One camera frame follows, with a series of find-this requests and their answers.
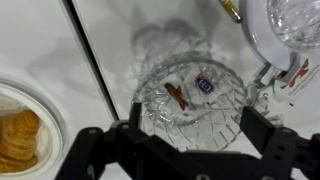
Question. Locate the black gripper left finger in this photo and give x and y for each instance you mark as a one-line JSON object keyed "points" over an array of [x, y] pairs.
{"points": [[135, 113]]}

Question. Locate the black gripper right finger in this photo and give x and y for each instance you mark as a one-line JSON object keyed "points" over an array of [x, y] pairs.
{"points": [[256, 128]]}

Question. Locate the brown small piece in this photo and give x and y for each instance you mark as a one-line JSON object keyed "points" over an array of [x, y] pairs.
{"points": [[176, 94]]}

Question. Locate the blue red small piece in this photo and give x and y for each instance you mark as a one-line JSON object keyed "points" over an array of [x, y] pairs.
{"points": [[203, 84]]}

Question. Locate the cut glass bowl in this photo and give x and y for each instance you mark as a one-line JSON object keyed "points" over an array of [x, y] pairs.
{"points": [[210, 122]]}

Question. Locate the white plate with glass lid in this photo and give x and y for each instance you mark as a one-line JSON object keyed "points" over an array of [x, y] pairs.
{"points": [[279, 29]]}

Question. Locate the plate of yellow pastries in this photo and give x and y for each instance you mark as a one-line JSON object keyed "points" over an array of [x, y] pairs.
{"points": [[33, 135]]}

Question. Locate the yellow pencil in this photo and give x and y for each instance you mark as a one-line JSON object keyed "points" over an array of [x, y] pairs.
{"points": [[231, 10]]}

